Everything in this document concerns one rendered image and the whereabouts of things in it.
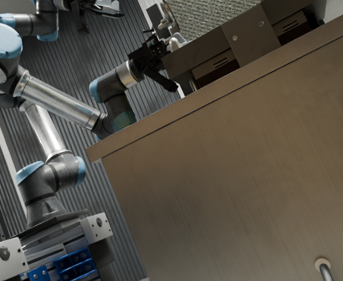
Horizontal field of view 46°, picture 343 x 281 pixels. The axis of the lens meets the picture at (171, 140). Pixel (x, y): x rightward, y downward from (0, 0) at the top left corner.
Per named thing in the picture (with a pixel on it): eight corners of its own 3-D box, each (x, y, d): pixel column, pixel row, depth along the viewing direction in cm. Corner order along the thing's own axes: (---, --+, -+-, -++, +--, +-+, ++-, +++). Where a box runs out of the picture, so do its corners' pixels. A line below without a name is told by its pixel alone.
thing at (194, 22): (199, 68, 118) (174, 14, 121) (273, 28, 111) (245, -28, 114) (198, 68, 117) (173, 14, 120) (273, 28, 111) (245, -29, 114)
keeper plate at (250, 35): (241, 69, 93) (221, 28, 95) (282, 48, 91) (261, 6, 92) (240, 67, 91) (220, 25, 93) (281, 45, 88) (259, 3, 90)
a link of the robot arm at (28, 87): (-31, 85, 126) (108, 153, 139) (-32, 67, 117) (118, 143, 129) (-13, 57, 132) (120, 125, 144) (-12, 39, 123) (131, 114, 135)
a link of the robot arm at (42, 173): (19, 207, 153) (8, 174, 155) (52, 197, 162) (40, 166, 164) (29, 199, 144) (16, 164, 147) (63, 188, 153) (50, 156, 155)
